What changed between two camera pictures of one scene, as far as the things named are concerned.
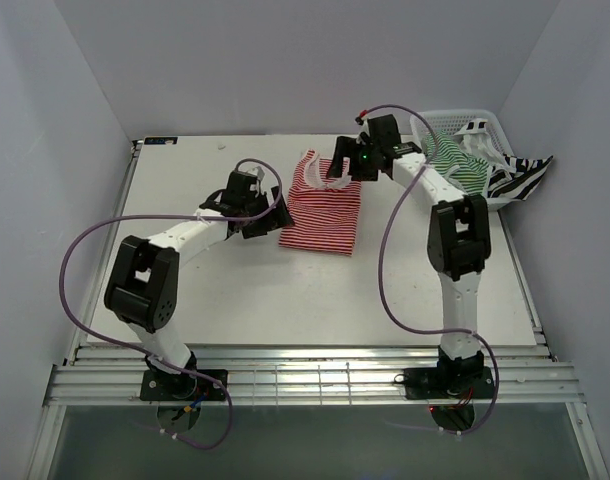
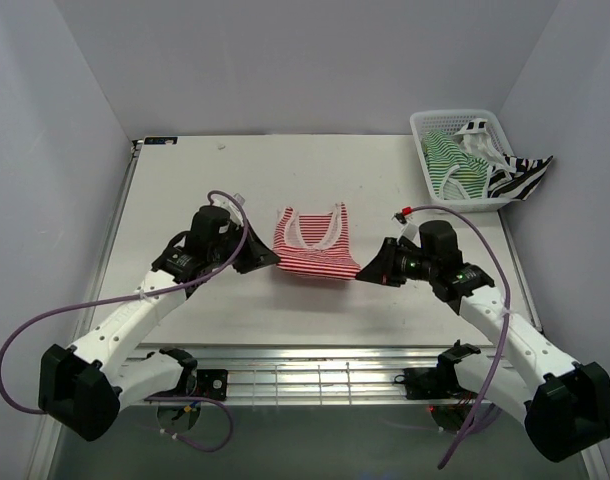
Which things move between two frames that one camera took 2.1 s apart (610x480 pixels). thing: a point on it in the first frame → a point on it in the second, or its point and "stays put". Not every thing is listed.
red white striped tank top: x=322 y=213 → x=315 y=245
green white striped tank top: x=468 y=172 stays put
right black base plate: x=448 y=383 stays put
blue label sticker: x=160 y=140 stays put
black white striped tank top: x=511 y=177 stays put
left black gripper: x=274 y=219 → x=258 y=255
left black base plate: x=166 y=386 stays put
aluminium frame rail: x=316 y=376 stays put
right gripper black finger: x=345 y=148 → x=382 y=268
